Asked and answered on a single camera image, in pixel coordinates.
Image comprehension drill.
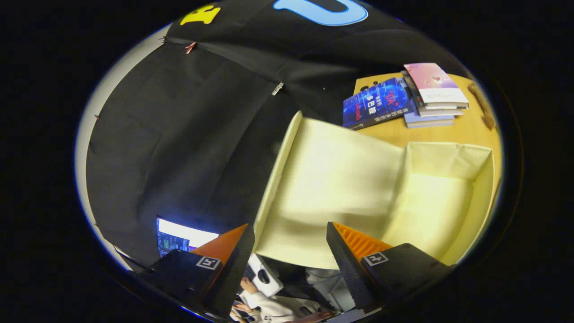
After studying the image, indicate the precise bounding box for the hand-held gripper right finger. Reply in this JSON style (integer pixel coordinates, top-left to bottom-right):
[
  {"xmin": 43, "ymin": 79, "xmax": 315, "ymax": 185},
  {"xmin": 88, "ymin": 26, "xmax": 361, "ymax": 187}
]
[{"xmin": 326, "ymin": 222, "xmax": 453, "ymax": 314}]

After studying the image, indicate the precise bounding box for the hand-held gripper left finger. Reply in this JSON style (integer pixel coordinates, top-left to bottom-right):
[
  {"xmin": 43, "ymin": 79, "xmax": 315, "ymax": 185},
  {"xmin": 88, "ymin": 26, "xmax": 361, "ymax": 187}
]
[{"xmin": 139, "ymin": 223, "xmax": 256, "ymax": 320}]

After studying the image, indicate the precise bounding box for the pale fabric storage box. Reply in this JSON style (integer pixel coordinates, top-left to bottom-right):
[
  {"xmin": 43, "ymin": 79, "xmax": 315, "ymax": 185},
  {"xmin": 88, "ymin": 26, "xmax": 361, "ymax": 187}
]
[{"xmin": 253, "ymin": 111, "xmax": 496, "ymax": 271}]

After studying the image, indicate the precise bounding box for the white device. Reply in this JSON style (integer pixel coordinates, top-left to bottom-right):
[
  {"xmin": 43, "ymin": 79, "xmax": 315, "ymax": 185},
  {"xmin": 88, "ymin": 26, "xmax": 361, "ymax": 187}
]
[{"xmin": 248, "ymin": 253, "xmax": 284, "ymax": 297}]

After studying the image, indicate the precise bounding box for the computer monitor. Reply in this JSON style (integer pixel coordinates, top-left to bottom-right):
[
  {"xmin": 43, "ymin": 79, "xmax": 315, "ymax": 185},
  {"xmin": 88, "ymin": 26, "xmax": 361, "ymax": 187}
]
[{"xmin": 156, "ymin": 217, "xmax": 219, "ymax": 258}]

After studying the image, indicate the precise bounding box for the black backdrop cloth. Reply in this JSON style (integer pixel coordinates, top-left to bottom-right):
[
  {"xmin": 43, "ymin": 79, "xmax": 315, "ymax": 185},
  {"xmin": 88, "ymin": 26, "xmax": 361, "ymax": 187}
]
[{"xmin": 85, "ymin": 0, "xmax": 471, "ymax": 270}]

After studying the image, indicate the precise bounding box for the dark blue cover book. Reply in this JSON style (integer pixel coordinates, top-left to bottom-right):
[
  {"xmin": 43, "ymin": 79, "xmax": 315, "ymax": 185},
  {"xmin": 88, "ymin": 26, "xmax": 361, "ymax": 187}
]
[{"xmin": 343, "ymin": 77, "xmax": 417, "ymax": 131}]

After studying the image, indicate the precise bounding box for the pale blue book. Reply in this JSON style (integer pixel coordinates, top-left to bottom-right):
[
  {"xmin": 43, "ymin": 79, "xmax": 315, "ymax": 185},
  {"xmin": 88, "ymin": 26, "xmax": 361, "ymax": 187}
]
[{"xmin": 404, "ymin": 112, "xmax": 456, "ymax": 129}]

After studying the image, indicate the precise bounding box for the grey book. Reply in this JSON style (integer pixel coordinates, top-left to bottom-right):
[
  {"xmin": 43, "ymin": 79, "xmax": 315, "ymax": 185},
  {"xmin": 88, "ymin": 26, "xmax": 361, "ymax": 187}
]
[{"xmin": 400, "ymin": 71, "xmax": 465, "ymax": 118}]

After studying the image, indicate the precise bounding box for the pink cover book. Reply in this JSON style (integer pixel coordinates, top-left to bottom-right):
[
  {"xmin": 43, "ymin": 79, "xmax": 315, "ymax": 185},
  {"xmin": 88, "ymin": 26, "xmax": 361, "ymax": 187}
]
[{"xmin": 404, "ymin": 63, "xmax": 469, "ymax": 109}]

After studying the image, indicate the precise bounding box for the brown plush toy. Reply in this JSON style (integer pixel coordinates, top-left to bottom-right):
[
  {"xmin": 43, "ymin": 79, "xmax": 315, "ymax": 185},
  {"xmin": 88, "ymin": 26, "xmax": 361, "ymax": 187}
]
[{"xmin": 467, "ymin": 83, "xmax": 496, "ymax": 131}]

